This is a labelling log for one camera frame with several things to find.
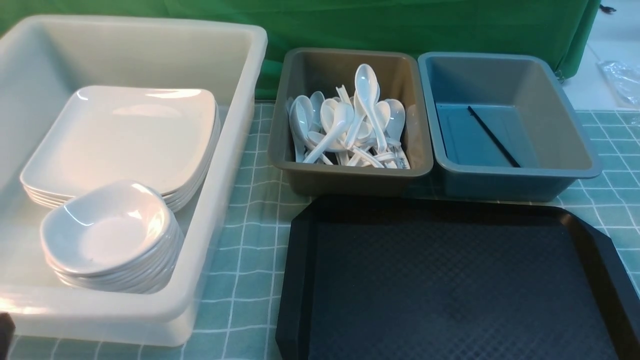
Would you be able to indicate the large white square plate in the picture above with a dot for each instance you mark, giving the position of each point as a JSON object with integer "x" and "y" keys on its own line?
{"x": 154, "y": 136}

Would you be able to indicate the black chopstick gold band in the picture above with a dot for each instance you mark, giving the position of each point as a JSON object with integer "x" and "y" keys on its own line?
{"x": 506, "y": 153}

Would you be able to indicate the small white square bowl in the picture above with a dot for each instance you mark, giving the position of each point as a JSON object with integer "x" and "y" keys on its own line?
{"x": 107, "y": 229}

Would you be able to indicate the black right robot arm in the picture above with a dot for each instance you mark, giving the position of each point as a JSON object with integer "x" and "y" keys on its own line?
{"x": 7, "y": 330}

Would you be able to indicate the brown plastic bin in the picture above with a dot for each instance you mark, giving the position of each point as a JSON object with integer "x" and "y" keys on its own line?
{"x": 306, "y": 70}

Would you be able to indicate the pile of white soup spoons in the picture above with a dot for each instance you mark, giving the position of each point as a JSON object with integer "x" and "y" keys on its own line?
{"x": 336, "y": 132}

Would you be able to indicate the black plastic serving tray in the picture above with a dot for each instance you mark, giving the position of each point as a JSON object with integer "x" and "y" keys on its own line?
{"x": 379, "y": 278}

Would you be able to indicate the stack of white square plates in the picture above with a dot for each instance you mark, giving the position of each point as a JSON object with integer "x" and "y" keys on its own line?
{"x": 175, "y": 201}

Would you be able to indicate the blue-grey plastic bin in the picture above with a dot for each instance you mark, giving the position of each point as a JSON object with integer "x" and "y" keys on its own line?
{"x": 521, "y": 100}

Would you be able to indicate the stack of white small bowls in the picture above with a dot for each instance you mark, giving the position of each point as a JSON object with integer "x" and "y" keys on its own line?
{"x": 147, "y": 275}

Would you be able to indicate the large white plastic tub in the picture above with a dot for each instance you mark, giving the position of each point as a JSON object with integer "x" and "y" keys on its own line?
{"x": 45, "y": 58}

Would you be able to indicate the green backdrop cloth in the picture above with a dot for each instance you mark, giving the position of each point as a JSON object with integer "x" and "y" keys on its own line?
{"x": 555, "y": 31}

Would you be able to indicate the clear plastic bag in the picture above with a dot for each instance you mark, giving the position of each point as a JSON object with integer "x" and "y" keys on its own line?
{"x": 624, "y": 81}

